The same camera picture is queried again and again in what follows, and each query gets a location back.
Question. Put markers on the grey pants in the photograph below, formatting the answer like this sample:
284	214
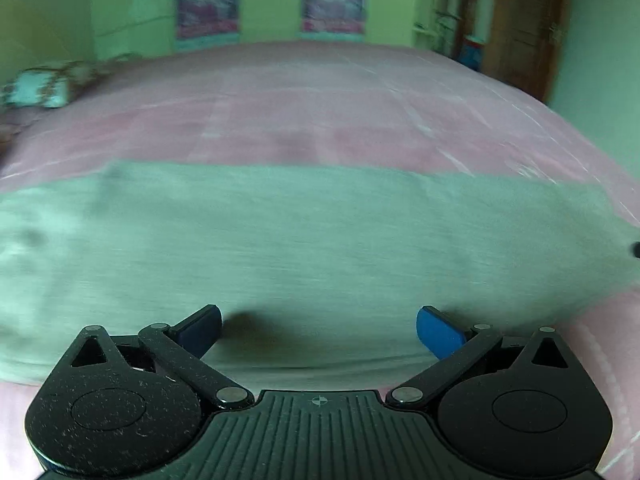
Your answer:
300	240

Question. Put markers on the brown wooden door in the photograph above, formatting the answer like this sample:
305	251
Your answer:
527	25

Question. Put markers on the teal heart-patterned pillow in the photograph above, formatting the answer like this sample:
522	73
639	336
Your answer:
40	87

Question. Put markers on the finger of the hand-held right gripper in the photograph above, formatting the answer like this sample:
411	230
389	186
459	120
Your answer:
637	250

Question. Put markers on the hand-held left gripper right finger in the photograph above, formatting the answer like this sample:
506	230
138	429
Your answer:
440	332

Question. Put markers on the brown hallway door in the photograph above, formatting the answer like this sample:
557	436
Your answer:
469	7

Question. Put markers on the metal rack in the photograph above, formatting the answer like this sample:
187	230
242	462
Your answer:
447	30

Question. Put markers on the blue and red bin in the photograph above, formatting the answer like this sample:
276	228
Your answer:
472	54

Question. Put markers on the cream glossy wardrobe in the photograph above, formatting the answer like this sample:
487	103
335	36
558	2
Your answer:
270	10

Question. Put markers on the bed with pink checked sheet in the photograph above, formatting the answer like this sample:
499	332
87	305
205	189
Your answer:
300	105

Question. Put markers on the cream corner shelf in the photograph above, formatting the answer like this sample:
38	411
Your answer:
430	5

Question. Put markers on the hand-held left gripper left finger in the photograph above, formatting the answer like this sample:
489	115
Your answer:
199	330

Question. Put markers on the pink pillow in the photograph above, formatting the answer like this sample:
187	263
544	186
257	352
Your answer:
20	120

